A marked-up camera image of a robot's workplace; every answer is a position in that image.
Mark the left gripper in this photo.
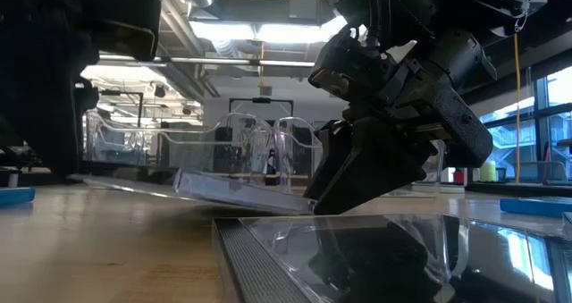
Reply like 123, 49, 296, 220
92, 0, 163, 63

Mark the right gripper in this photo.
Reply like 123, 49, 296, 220
304, 60, 495, 216

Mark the clear jewel case black tray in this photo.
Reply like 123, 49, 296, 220
211, 212, 572, 303

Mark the long ceiling tube light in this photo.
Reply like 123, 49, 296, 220
97, 54, 316, 68

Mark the yellow-green cup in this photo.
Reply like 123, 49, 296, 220
479, 160, 498, 183

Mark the black overhead camera frame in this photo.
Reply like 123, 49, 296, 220
228, 97, 295, 132
100, 89, 145, 130

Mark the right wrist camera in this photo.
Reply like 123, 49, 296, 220
307, 23, 399, 105

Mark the black table frame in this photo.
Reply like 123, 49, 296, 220
464, 181, 572, 198

